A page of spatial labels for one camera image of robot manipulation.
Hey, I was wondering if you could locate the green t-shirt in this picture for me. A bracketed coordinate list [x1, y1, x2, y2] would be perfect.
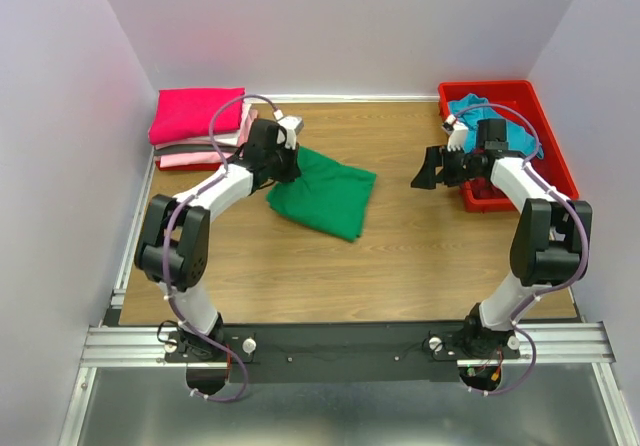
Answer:
[266, 147, 377, 242]

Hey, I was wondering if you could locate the red plastic bin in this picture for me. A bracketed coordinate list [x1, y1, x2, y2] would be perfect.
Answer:
[438, 80, 579, 213]

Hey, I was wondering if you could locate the red folded t-shirt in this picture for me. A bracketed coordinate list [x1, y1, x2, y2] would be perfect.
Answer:
[154, 153, 221, 171]

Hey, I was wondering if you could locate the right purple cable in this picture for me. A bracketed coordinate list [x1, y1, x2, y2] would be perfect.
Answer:
[444, 103, 591, 397]

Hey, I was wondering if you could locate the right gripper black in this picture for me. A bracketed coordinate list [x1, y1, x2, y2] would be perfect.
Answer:
[408, 145, 480, 190]

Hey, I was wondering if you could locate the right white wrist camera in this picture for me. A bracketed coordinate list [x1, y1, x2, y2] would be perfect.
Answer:
[442, 114, 469, 152]

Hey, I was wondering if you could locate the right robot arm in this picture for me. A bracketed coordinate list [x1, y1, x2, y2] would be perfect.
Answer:
[411, 114, 593, 359]

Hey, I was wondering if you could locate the grey folded t-shirt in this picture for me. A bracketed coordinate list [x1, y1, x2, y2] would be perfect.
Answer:
[154, 144, 216, 156]

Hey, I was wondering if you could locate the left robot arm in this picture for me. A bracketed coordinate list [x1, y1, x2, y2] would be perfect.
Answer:
[134, 116, 304, 361]

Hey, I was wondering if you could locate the blue t-shirt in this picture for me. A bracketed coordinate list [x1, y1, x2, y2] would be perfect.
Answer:
[447, 93, 544, 159]

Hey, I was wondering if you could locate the magenta folded t-shirt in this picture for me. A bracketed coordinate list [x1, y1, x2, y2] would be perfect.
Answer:
[148, 88, 245, 146]

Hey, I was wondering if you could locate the dark red t-shirt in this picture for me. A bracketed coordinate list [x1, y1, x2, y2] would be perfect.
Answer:
[469, 177, 505, 201]

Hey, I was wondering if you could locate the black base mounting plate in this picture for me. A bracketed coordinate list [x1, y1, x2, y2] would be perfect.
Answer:
[157, 321, 520, 392]

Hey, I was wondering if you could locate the light pink folded t-shirt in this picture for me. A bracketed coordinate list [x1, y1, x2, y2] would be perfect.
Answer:
[154, 105, 258, 170]

